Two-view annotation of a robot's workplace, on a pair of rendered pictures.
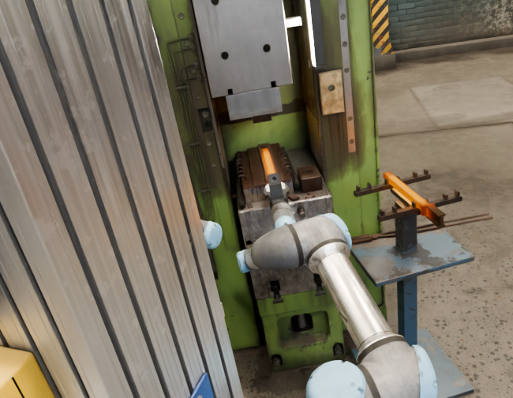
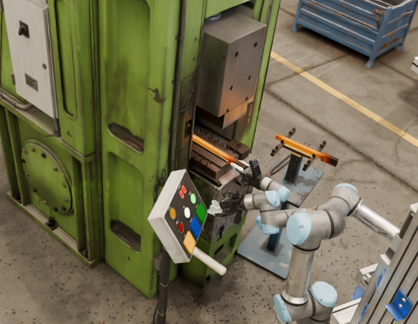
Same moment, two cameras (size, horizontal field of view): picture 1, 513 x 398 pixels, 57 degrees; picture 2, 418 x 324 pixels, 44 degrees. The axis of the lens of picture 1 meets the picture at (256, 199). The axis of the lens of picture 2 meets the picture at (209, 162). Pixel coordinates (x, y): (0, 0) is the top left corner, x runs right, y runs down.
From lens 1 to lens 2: 2.15 m
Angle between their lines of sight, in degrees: 47
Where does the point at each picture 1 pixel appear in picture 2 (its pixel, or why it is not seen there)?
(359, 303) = (389, 224)
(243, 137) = not seen: hidden behind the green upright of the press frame
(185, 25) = (193, 65)
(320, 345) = (228, 256)
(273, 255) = not seen: hidden behind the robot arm
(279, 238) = (342, 206)
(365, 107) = (258, 93)
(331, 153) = (239, 128)
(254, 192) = (220, 171)
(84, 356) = not seen: outside the picture
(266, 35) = (251, 69)
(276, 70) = (249, 89)
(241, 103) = (229, 116)
